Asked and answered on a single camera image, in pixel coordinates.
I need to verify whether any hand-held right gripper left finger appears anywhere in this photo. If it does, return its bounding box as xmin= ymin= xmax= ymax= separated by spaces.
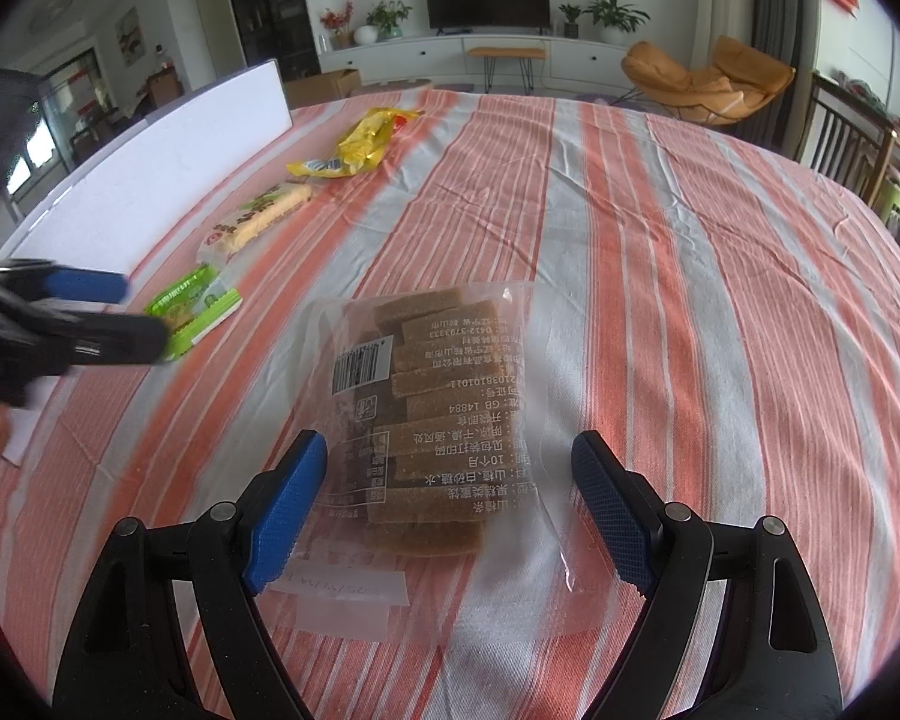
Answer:
xmin=51 ymin=429 xmax=329 ymax=720

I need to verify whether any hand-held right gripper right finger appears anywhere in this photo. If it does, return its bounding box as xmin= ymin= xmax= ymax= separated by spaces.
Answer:
xmin=570 ymin=430 xmax=845 ymax=720

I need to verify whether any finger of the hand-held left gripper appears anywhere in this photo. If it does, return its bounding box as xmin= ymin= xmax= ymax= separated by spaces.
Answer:
xmin=0 ymin=260 xmax=131 ymax=307
xmin=0 ymin=292 xmax=170 ymax=371

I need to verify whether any green and white snack packet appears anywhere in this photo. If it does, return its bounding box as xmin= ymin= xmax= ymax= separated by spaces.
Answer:
xmin=144 ymin=264 xmax=243 ymax=363

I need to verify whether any clear packet of brown strips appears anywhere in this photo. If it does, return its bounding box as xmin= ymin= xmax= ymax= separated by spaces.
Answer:
xmin=300 ymin=280 xmax=598 ymax=594

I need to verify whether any white foam board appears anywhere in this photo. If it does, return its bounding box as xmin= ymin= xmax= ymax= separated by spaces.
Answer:
xmin=0 ymin=58 xmax=294 ymax=466

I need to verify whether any cream rice cracker packet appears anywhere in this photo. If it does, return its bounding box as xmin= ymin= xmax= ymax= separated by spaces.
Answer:
xmin=197 ymin=181 xmax=313 ymax=266

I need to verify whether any orange striped tablecloth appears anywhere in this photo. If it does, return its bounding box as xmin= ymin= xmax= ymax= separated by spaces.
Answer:
xmin=0 ymin=86 xmax=900 ymax=720

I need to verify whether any small yellow barcode packet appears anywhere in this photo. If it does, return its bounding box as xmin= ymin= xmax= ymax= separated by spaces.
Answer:
xmin=285 ymin=157 xmax=350 ymax=180

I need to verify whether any black glass cabinet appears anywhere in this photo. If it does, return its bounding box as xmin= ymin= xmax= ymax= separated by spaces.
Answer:
xmin=220 ymin=0 xmax=302 ymax=84

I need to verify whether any cardboard box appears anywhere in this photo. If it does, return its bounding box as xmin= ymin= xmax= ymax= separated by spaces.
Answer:
xmin=283 ymin=69 xmax=363 ymax=110

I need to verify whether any yellow crinkled snack packet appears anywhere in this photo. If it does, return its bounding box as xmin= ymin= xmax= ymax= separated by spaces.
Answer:
xmin=335 ymin=107 xmax=425 ymax=176

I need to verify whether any red flower arrangement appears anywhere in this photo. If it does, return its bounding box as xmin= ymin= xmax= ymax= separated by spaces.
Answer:
xmin=320 ymin=3 xmax=356 ymax=52

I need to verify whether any white television cabinet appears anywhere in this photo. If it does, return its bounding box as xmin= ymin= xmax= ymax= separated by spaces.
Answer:
xmin=316 ymin=34 xmax=647 ymax=92

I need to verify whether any green potted plant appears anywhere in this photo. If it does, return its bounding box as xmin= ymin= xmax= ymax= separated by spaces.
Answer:
xmin=366 ymin=0 xmax=414 ymax=41

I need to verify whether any orange lounge chair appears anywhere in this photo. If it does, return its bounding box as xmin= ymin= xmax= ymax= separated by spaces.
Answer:
xmin=621 ymin=35 xmax=797 ymax=129

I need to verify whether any dark wooden chair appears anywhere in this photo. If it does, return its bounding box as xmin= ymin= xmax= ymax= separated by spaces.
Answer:
xmin=795 ymin=73 xmax=899 ymax=205

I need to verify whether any wooden bench with metal legs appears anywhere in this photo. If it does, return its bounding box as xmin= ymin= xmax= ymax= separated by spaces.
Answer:
xmin=466 ymin=46 xmax=548 ymax=95

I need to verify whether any black television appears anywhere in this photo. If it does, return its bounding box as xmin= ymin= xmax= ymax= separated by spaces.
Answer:
xmin=424 ymin=0 xmax=552 ymax=35

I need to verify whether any large plant in white pot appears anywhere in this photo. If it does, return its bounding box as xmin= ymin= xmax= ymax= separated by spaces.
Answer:
xmin=581 ymin=0 xmax=650 ymax=45

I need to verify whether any grey curtain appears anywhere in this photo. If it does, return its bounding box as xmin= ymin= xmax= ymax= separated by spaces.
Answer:
xmin=750 ymin=0 xmax=823 ymax=145

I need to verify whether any framed wall picture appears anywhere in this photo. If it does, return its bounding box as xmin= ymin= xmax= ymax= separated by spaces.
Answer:
xmin=115 ymin=7 xmax=146 ymax=65

